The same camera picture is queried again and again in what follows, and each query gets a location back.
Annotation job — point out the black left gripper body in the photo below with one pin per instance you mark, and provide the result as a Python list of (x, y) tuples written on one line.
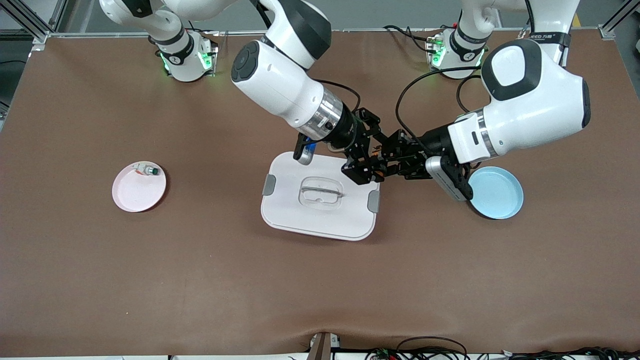
[(434, 141)]

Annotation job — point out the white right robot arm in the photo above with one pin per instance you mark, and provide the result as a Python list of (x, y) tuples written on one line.
[(280, 85)]

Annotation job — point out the white lidded storage box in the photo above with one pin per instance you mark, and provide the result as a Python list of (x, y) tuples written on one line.
[(300, 220)]

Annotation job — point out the light blue round plate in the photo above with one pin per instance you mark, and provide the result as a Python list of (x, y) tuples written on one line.
[(500, 195)]

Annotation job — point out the pink round plate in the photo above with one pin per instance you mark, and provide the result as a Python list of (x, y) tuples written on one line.
[(137, 195)]

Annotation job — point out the aluminium table edge rail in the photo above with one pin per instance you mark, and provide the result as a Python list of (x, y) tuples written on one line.
[(235, 33)]

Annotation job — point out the brown camera mount post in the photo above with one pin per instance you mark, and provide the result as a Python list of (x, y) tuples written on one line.
[(322, 347)]

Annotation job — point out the aluminium frame post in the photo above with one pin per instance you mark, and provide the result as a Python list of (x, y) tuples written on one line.
[(40, 36), (607, 31)]

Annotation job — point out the green push-button switch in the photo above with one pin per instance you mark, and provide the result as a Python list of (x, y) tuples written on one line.
[(149, 170)]

